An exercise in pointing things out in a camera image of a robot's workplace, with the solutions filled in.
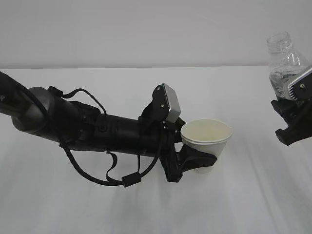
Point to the white paper cup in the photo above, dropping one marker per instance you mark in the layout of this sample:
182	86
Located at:
206	135

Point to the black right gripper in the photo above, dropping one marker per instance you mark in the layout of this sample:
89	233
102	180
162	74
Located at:
298	117

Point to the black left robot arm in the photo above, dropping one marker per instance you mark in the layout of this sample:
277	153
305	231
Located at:
75	126

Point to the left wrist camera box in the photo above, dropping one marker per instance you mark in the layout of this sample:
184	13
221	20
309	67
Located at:
164	105

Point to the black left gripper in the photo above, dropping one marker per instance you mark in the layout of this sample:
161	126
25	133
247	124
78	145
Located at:
175	164

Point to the clear water bottle green label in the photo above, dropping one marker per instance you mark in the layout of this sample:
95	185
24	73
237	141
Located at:
285	62

